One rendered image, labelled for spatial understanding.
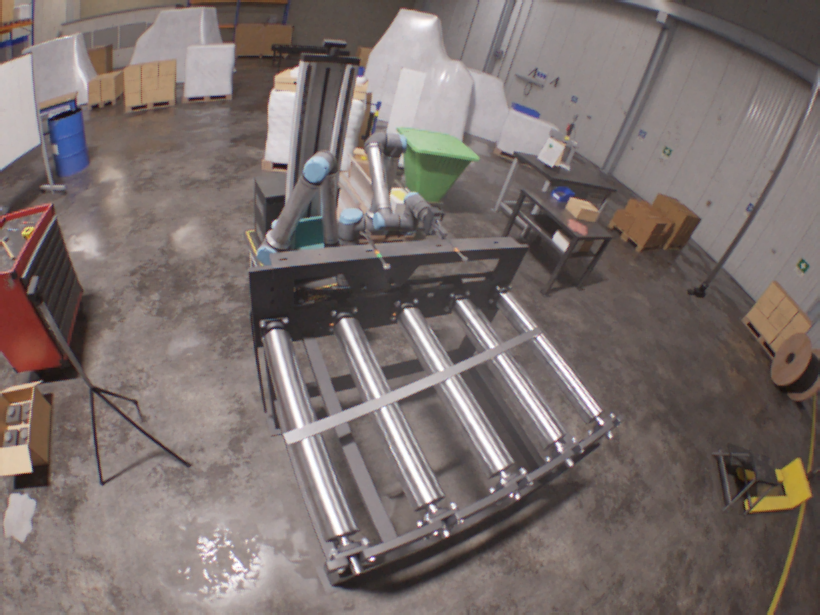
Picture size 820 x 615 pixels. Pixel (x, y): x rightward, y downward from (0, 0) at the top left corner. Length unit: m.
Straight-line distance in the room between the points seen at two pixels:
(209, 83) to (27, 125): 5.04
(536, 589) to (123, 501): 2.33
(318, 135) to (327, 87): 0.30
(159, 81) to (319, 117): 7.12
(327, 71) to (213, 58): 7.01
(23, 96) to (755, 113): 13.78
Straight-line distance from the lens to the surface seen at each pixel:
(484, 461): 1.30
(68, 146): 6.07
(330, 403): 1.37
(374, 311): 1.60
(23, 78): 5.29
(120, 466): 2.34
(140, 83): 9.12
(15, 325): 2.58
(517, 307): 1.86
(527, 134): 8.02
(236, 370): 2.44
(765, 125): 11.17
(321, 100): 2.20
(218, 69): 9.08
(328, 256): 1.34
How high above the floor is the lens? 1.96
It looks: 42 degrees down
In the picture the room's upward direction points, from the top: 18 degrees clockwise
